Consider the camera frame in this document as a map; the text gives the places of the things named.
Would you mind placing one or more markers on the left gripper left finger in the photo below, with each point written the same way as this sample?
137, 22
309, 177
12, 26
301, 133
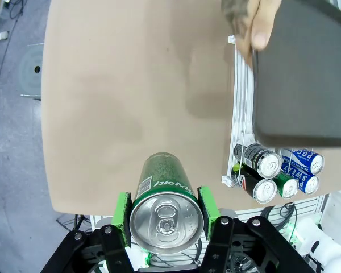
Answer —
119, 221

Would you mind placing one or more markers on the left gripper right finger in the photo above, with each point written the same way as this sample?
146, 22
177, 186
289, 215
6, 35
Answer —
213, 224

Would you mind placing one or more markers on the green Chilsung cider can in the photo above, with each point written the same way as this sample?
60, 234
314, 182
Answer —
164, 199
288, 187

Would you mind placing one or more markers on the black plastic serving tray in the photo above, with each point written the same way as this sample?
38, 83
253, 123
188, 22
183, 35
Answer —
301, 71

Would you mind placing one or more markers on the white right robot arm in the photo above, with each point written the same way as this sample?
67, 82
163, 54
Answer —
324, 247

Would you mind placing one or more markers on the person's right hand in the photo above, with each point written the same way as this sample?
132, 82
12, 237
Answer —
264, 25

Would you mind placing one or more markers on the white slotted base panel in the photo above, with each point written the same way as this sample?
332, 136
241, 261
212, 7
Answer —
244, 211

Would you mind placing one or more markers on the black lime Pepsi can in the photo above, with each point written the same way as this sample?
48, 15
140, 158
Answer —
253, 155
254, 186

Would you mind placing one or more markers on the blue Pocari Sweat can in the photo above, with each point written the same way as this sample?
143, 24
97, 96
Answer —
307, 182
304, 156

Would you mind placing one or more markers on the white can dispenser rack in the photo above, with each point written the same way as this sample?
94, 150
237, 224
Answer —
240, 99

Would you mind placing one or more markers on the round glass floor base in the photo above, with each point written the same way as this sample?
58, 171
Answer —
31, 71

